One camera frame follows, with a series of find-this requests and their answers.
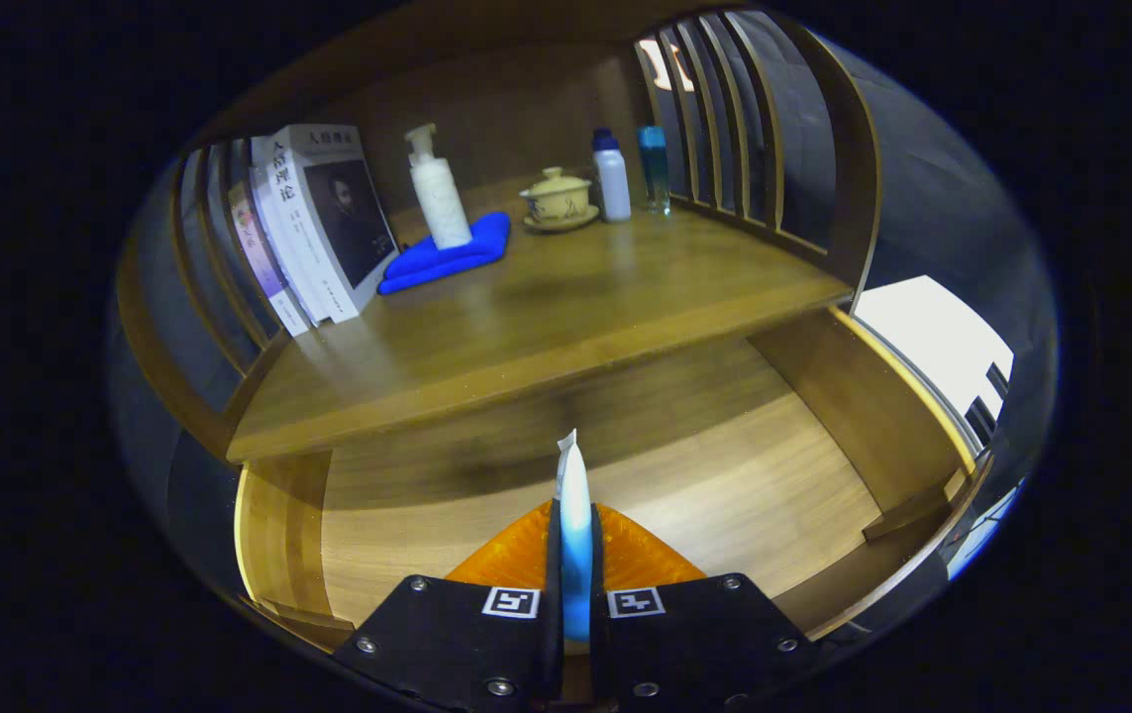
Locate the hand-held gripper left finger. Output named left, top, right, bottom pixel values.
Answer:
left=358, top=498, right=564, bottom=713

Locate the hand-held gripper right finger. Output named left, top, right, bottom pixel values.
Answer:
left=589, top=502, right=819, bottom=713

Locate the blue and white tube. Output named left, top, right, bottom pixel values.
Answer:
left=555, top=428, right=594, bottom=643

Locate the wooden drawer with black knob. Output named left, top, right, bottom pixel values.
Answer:
left=234, top=307, right=997, bottom=655

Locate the wooden countertop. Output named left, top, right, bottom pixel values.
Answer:
left=227, top=176, right=854, bottom=464

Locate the white and grey filing cabinet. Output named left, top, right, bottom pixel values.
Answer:
left=853, top=275, right=1017, bottom=457

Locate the brown wooden cabinet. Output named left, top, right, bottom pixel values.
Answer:
left=115, top=0, right=883, bottom=466

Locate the folded blue cloth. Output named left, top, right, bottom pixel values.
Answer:
left=377, top=211, right=512, bottom=296

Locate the yellow saucer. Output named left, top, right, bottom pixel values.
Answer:
left=524, top=205, right=600, bottom=234

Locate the yellow lidded teacup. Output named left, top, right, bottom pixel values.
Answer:
left=520, top=166, right=593, bottom=221

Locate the white bottle with blue cap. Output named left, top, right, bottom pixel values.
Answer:
left=592, top=128, right=632, bottom=223

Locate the white pump bottle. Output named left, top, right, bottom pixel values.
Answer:
left=404, top=123, right=473, bottom=251

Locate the white book with portrait cover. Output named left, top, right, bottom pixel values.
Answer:
left=271, top=124, right=400, bottom=323

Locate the purple book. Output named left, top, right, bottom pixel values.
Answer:
left=227, top=181, right=312, bottom=338

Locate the teal bottle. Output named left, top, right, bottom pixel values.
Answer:
left=637, top=125, right=671, bottom=216

